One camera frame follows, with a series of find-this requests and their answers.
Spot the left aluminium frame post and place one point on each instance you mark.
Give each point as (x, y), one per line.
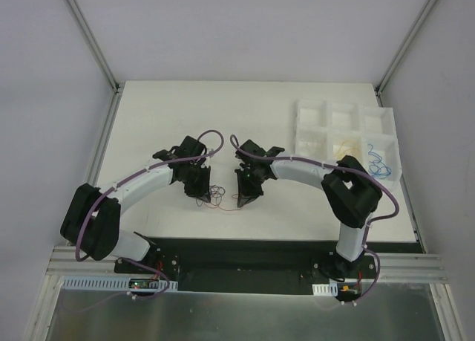
(93, 45)

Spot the left white cable duct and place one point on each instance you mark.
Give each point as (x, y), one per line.
(97, 283)

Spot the white foam compartment tray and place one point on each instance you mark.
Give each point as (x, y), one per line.
(328, 131)

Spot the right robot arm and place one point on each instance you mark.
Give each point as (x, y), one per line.
(350, 192)

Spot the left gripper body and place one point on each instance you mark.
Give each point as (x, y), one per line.
(197, 185)

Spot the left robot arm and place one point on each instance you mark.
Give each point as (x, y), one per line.
(93, 219)

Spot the right white cable duct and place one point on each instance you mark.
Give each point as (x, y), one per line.
(330, 289)

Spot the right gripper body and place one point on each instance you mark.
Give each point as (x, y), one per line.
(247, 183)

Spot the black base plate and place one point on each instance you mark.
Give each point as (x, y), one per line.
(253, 266)

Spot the white cable duct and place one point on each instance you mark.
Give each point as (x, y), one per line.
(97, 283)
(330, 289)

